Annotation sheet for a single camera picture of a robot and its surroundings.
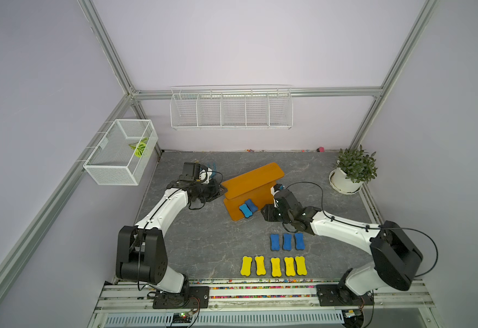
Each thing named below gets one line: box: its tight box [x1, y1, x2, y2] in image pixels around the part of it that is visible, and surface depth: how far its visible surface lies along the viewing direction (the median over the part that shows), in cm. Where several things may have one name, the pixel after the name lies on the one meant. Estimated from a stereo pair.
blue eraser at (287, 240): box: [282, 233, 293, 252], surface depth 88 cm
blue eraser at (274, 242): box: [269, 233, 281, 251], surface depth 88 cm
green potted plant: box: [337, 144, 378, 184], surface depth 91 cm
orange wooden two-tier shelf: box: [221, 162, 285, 222], surface depth 93 cm
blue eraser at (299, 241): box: [294, 232, 306, 251], surface depth 87 cm
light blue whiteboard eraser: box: [239, 203, 254, 218], surface depth 95 cm
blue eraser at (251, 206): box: [244, 198, 259, 214], surface depth 97 cm
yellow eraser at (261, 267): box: [254, 255, 267, 276], surface depth 80 cm
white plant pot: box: [328, 167, 364, 195], surface depth 104 cm
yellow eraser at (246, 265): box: [240, 256, 253, 277], surface depth 81 cm
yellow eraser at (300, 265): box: [294, 255, 308, 276], surface depth 81 cm
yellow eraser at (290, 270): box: [284, 256, 296, 277], surface depth 80 cm
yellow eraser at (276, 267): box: [270, 257, 283, 278], surface depth 80 cm
